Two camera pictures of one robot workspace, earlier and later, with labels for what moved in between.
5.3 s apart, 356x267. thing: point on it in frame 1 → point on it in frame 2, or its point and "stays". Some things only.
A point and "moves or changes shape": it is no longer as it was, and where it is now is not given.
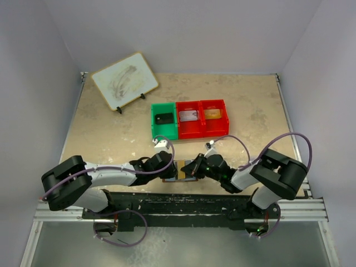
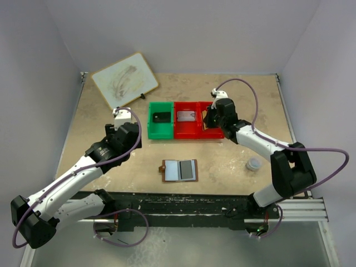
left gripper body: [167, 173] → [110, 131]
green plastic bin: [164, 122] moves or changes shape
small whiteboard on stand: [125, 81] stays
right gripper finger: [191, 168] → [209, 119]
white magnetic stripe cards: [186, 115] stays
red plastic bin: [191, 119] moves or changes shape
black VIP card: [164, 118] stays
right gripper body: [204, 171] → [221, 121]
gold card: [181, 164] → [203, 114]
